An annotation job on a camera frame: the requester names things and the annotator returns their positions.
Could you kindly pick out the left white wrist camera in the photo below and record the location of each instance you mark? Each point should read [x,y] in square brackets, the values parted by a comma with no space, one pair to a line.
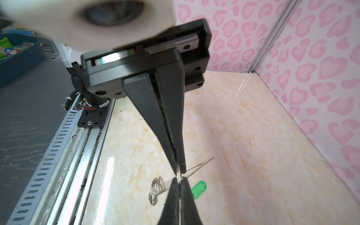
[93,25]

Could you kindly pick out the teal storage bin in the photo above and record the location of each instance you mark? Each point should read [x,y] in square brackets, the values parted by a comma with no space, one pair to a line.
[13,66]

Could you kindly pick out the right corner aluminium post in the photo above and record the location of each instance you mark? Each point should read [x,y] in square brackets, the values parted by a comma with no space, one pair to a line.
[278,26]

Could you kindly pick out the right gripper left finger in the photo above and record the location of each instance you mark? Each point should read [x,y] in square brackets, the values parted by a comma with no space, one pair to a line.
[171,212]

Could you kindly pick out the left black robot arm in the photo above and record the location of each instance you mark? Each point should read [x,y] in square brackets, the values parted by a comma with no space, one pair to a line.
[154,74]

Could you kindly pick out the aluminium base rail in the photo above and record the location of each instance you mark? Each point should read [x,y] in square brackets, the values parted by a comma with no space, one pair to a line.
[59,189]

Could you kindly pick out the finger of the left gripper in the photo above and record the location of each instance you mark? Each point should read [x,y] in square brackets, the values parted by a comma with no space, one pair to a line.
[171,86]
[140,91]

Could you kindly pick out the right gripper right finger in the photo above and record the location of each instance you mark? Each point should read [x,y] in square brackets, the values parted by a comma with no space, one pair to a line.
[188,211]

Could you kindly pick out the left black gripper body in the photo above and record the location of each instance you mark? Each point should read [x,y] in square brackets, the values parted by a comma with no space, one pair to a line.
[188,44]

